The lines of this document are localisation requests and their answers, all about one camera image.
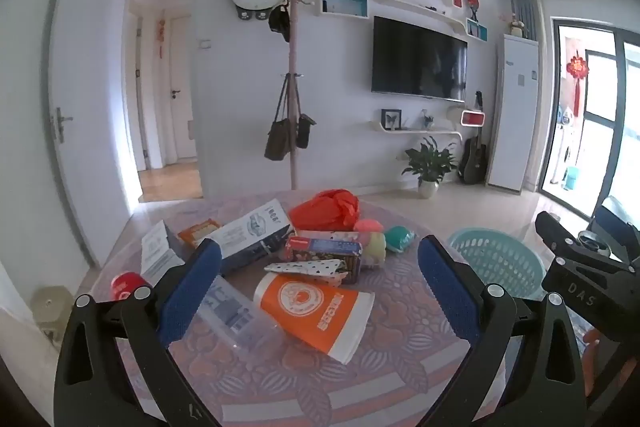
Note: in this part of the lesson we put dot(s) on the white hallway door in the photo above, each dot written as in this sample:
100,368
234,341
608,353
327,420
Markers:
181,82

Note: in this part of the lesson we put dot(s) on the curved white wall shelf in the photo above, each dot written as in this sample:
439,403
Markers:
425,9

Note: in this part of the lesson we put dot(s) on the black acoustic guitar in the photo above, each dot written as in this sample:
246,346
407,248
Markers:
474,162

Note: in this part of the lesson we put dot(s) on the red knot window ornament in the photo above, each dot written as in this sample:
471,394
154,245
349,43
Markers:
577,69

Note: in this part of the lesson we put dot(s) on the white light switch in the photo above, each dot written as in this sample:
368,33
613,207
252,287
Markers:
204,44

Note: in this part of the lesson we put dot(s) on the small teal box shelf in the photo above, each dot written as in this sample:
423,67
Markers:
476,29

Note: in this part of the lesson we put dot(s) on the blue bucket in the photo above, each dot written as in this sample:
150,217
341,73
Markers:
571,178

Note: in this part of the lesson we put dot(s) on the orange paper cup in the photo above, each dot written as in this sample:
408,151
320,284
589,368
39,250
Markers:
310,312

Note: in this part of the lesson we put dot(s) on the ornament on air conditioner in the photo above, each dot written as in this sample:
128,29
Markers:
517,29

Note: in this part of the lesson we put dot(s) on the white printed box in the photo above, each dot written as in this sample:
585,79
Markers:
157,252

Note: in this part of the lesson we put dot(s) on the red and white box shelf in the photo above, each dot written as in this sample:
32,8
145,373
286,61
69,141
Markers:
473,118

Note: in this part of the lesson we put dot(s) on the white balcony appliance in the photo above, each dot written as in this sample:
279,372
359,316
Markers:
562,147

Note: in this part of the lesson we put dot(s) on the purple patterned tablecloth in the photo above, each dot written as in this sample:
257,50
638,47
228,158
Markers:
400,307

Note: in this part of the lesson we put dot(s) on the polka dot paper cone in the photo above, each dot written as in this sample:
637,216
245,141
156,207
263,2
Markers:
310,268

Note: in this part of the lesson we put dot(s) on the orange snack packet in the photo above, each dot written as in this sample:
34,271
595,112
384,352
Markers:
197,232

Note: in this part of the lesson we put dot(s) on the beige plastic stool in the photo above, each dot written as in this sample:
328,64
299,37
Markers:
50,307

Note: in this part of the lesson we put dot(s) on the potted green plant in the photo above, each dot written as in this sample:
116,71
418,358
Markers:
429,162

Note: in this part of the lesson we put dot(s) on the grey and white carton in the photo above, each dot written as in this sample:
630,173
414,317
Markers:
250,227

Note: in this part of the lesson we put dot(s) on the red and blue snack box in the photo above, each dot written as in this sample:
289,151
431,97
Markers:
320,247

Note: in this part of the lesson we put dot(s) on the white room door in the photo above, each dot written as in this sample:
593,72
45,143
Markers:
85,107

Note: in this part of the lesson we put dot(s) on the clear plastic cup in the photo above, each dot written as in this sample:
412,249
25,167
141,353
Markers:
235,312

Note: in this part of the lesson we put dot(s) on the pink coat rack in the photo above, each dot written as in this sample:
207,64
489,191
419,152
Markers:
295,107

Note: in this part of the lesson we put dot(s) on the butterfly picture frame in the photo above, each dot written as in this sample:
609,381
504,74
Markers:
391,119

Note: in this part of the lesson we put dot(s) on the green sponge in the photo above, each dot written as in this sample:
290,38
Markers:
400,238

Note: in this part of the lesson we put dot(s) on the balcony glass door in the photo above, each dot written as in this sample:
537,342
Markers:
605,107

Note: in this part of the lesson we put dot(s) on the teal plastic basket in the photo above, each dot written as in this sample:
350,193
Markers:
492,257

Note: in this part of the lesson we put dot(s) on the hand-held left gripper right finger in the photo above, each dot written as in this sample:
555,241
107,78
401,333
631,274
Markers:
447,287

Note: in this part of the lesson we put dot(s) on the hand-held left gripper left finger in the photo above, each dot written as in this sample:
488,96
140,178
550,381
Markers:
192,292

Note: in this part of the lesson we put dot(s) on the small black bag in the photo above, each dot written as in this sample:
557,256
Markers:
303,132

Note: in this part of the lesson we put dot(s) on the black hat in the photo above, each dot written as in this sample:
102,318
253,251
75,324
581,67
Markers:
279,22

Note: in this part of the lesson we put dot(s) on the small shelf ornament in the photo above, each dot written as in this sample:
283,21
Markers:
428,121

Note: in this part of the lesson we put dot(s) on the round fan ornament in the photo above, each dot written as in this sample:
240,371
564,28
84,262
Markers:
474,2

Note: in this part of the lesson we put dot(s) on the wall-mounted television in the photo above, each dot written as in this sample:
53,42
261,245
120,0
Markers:
417,57

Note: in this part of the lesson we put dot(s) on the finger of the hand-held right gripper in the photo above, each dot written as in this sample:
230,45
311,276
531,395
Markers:
555,232

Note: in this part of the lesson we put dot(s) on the teal box wall shelf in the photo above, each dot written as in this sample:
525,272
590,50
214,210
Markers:
342,4

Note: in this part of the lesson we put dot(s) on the red plastic bag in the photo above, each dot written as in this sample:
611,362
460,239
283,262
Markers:
325,209

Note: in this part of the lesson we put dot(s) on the low white wall shelf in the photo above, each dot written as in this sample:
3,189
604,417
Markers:
415,132

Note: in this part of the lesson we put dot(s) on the pink small packet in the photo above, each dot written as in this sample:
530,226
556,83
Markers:
369,226

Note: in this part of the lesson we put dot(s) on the brown shoulder bag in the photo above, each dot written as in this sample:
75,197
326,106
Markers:
279,139

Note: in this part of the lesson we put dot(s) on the red hanging hallway ornament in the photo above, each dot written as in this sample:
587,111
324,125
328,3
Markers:
160,37

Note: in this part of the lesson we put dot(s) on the white tall cabinet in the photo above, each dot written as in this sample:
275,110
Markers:
512,117

